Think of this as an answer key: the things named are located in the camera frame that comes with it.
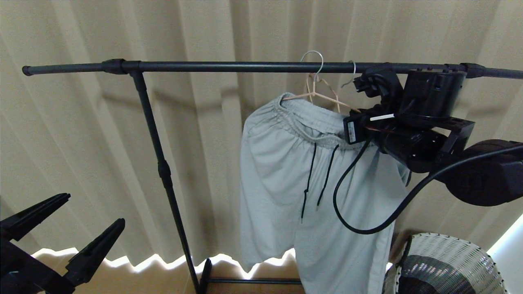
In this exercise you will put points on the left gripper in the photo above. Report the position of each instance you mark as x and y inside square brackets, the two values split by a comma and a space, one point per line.
[24, 273]

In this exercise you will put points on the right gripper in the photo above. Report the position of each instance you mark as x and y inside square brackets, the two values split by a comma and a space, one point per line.
[408, 147]

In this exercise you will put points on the pink clothes hanger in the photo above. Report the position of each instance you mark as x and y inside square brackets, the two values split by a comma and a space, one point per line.
[313, 92]
[354, 69]

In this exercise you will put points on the pale grey shorts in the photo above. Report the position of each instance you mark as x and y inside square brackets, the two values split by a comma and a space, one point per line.
[286, 183]

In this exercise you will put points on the white laundry basket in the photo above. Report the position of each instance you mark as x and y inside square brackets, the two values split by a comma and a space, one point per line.
[449, 253]

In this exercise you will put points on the black clothes rack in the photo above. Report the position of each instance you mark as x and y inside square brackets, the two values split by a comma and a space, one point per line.
[204, 66]

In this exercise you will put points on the beige curtain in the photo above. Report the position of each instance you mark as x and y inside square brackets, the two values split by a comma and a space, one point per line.
[81, 143]

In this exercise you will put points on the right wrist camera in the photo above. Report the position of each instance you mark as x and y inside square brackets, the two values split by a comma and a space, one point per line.
[380, 85]

